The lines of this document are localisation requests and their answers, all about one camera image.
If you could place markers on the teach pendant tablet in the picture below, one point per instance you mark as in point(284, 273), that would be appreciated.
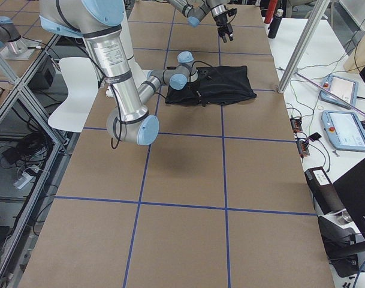
point(344, 130)
point(344, 88)

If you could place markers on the far teach pendant tablet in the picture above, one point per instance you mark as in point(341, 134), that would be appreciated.
point(344, 88)

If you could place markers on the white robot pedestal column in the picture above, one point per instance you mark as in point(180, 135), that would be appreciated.
point(125, 38)

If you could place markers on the black water bottle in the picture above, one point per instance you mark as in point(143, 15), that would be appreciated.
point(275, 24)

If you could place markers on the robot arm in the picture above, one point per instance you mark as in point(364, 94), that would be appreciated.
point(99, 24)
point(194, 14)

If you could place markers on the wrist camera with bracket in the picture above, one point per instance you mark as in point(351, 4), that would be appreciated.
point(205, 73)

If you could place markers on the aluminium frame post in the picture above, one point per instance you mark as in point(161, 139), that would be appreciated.
point(306, 35)

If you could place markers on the near teach pendant tablet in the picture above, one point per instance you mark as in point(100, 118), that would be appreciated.
point(344, 130)

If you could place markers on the black t-shirt with logo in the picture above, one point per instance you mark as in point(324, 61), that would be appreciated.
point(229, 85)

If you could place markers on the black monitor stand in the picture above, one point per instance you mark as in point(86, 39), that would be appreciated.
point(345, 248)

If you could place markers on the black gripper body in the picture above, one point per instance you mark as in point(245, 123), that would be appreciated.
point(222, 22)
point(196, 87)

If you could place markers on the black box with label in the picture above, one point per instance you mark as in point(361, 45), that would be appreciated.
point(323, 190)

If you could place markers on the white plastic chair seat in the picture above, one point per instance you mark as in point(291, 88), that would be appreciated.
point(82, 85)

